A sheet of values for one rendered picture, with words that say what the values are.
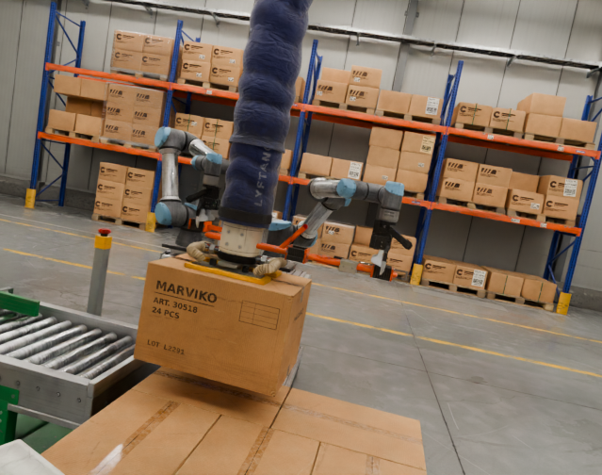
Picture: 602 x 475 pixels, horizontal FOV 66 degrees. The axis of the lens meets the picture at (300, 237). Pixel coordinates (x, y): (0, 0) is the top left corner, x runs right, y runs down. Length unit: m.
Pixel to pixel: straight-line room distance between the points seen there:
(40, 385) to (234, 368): 0.76
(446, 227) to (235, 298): 8.99
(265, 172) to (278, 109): 0.25
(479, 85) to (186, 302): 9.60
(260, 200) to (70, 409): 1.09
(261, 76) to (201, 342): 1.05
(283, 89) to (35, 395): 1.54
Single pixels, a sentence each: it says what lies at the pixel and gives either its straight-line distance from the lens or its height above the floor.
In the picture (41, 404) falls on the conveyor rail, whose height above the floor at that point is 0.47.
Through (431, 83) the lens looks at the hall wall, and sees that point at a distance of 10.76.
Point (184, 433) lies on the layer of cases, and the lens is 1.85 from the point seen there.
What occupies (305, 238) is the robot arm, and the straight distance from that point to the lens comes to 2.52.
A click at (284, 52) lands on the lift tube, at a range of 1.92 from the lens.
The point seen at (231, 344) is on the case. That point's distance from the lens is 1.86.
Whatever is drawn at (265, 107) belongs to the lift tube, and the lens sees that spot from 1.87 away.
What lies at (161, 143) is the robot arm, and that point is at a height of 1.57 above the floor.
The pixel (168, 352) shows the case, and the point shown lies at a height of 0.74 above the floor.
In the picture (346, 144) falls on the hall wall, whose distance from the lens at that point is 10.46.
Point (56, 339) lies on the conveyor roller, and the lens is 2.59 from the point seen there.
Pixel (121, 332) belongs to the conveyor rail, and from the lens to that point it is 2.67.
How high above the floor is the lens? 1.48
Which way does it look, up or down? 6 degrees down
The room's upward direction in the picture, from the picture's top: 10 degrees clockwise
